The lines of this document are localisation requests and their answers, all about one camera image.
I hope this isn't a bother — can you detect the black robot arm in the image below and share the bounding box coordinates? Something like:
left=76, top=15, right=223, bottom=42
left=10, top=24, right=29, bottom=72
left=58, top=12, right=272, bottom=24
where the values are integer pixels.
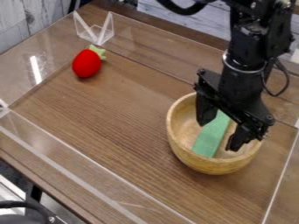
left=156, top=0, right=295, bottom=151

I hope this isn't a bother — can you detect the black metal table frame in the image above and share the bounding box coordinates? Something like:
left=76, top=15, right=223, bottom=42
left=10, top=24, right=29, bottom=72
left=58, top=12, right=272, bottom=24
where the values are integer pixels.
left=22, top=183, right=70, bottom=224

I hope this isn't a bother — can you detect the green rectangular block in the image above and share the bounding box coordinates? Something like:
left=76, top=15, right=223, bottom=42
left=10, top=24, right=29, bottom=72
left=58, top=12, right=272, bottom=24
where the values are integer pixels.
left=191, top=111, right=229, bottom=158

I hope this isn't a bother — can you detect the light wooden bowl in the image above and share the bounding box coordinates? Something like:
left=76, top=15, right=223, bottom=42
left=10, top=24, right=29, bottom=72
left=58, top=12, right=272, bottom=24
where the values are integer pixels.
left=165, top=93, right=261, bottom=175

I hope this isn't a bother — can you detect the clear acrylic corner bracket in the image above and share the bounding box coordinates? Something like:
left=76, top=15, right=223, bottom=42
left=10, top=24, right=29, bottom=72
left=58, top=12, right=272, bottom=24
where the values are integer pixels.
left=72, top=11, right=114, bottom=46

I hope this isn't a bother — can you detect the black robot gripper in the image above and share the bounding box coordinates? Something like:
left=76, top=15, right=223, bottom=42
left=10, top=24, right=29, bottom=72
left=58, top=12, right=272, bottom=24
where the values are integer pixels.
left=193, top=53, right=276, bottom=151

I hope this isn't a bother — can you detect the clear acrylic tray wall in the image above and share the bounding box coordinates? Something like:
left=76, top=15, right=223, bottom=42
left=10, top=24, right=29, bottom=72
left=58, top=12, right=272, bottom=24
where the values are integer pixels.
left=0, top=102, right=195, bottom=224

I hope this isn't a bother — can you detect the red toy strawberry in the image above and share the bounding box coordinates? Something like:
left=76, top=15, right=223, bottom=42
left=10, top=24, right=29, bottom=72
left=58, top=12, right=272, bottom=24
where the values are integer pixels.
left=72, top=45, right=106, bottom=78

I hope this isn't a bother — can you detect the black cable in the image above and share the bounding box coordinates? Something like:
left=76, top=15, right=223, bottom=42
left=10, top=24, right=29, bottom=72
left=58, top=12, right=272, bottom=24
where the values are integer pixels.
left=0, top=199, right=60, bottom=224

